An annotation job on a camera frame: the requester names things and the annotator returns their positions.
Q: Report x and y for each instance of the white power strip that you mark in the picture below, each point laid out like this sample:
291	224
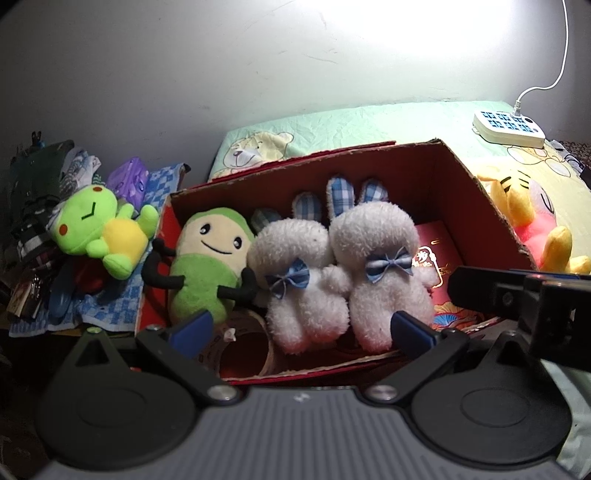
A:
505	128

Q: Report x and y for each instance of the blue checkered cloth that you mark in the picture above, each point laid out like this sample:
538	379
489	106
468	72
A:
115	308

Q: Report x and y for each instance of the white bunny plush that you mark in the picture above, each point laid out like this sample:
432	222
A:
375	241
294	263

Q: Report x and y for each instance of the green bear print blanket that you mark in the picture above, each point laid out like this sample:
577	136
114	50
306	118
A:
558	166

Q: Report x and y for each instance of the yellow tiger plush toy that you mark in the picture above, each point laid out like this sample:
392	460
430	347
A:
529	210

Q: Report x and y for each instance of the purple pouch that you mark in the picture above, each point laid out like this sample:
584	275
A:
128	182

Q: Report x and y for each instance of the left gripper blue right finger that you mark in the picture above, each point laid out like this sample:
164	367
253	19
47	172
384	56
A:
411	337

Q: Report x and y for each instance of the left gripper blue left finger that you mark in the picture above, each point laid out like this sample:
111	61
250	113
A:
191	336

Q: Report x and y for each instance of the green bean plush toy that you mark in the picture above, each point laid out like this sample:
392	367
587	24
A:
207	270

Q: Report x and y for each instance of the green frog plush toy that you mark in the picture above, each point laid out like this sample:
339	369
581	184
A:
91	222

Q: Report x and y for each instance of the red cardboard box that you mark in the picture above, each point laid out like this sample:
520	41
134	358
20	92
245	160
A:
427	180

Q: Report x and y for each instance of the brown tape roll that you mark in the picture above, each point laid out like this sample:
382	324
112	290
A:
240	348

